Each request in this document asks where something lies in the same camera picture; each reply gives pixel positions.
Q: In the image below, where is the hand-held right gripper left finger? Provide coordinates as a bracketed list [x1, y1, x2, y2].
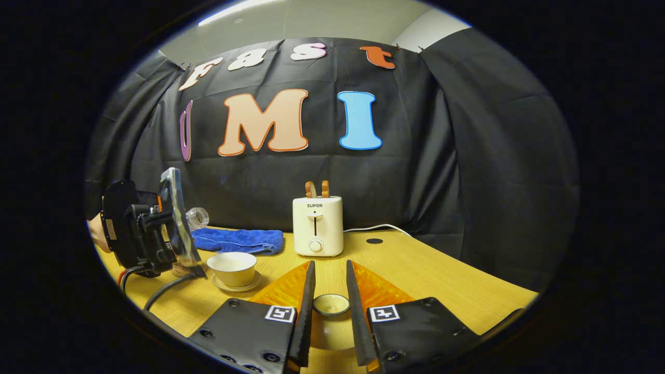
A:
[188, 260, 316, 374]

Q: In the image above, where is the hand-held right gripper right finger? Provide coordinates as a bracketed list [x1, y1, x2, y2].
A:
[346, 260, 481, 374]

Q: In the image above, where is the cream teacup lid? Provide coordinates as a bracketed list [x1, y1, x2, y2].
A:
[310, 293, 360, 352]

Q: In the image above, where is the clear water bottle orange label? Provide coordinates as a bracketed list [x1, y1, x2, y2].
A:
[185, 207, 210, 232]

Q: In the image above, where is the cream teacup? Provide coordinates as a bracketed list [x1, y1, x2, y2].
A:
[207, 252, 258, 288]

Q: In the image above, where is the cream saucer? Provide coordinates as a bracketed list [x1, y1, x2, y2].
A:
[210, 271, 262, 292]

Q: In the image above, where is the cream toaster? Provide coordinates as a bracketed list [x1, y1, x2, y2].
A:
[292, 196, 344, 258]

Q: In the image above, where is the blue towel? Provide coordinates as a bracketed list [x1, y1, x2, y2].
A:
[191, 227, 285, 256]

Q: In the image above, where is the black backdrop cloth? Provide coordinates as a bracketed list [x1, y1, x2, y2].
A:
[84, 26, 580, 291]

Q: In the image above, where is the black cable with red sleeve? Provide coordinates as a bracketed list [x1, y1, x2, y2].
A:
[118, 265, 152, 296]

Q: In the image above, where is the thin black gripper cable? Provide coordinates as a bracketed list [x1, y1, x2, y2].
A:
[143, 273, 197, 312]

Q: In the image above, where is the white toaster cable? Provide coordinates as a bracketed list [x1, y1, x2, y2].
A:
[343, 224, 414, 238]

